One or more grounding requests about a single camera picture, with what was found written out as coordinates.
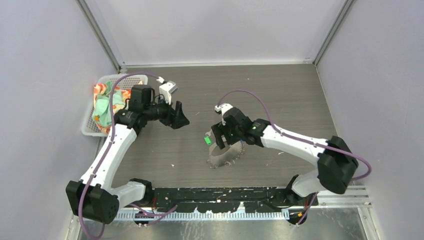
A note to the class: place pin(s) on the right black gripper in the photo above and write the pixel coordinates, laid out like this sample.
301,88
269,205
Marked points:
219,139

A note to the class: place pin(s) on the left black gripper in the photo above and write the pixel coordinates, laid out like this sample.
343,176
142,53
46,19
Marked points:
174,118

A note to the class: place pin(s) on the green key tag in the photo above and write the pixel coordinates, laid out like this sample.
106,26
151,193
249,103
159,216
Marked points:
207,140

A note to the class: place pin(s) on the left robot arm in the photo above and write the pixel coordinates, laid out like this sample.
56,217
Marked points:
93,197

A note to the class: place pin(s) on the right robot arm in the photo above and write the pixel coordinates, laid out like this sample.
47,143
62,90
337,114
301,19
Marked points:
332,159

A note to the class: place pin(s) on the colourful patterned cloth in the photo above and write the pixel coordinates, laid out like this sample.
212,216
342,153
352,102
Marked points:
101,104

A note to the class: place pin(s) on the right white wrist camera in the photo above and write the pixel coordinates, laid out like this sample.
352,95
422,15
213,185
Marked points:
222,109

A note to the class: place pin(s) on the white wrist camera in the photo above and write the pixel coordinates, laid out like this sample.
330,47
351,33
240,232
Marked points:
167,89
222,109

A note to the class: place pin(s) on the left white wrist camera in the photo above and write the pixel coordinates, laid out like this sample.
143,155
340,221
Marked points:
167,89

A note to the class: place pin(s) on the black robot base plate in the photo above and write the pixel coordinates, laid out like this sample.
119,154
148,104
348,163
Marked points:
225,199

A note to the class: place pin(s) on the aluminium frame rail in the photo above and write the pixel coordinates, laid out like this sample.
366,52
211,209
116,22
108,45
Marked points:
355,196

